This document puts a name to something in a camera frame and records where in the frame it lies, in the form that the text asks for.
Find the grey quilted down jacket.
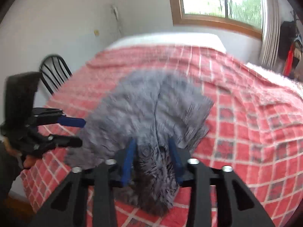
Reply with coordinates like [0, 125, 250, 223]
[65, 70, 214, 216]

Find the dark sleeved left forearm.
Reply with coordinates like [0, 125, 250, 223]
[0, 138, 22, 203]

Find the coat rack with clothes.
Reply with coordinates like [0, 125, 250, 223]
[278, 10, 302, 80]

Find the left hand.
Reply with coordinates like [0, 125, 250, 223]
[3, 137, 41, 170]

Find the red plaid bed blanket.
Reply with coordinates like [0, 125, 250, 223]
[20, 44, 303, 227]

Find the grey curtain by head window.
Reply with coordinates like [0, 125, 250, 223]
[259, 0, 280, 69]

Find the wooden framed head window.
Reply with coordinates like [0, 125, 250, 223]
[169, 0, 265, 40]

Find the white wall fixture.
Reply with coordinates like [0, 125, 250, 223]
[111, 5, 119, 21]

